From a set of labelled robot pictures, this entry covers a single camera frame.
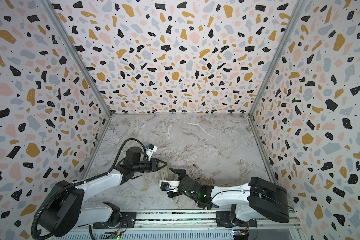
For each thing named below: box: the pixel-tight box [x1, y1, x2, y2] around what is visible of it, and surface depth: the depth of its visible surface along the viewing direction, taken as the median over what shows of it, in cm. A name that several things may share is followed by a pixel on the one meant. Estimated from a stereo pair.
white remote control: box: [160, 165, 169, 180], surface depth 81 cm
